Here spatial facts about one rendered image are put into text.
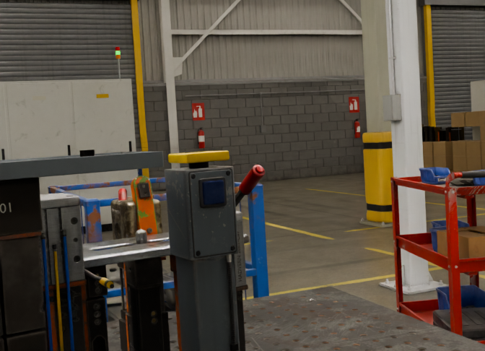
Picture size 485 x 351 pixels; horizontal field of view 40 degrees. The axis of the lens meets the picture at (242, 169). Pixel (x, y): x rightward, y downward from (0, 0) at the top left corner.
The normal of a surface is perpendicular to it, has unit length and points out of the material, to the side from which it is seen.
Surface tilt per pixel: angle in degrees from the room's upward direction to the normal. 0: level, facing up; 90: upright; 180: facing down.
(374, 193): 90
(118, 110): 90
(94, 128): 90
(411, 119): 90
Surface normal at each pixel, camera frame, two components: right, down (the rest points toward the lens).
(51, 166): 0.49, 0.02
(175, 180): -0.87, 0.07
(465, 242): -0.96, 0.07
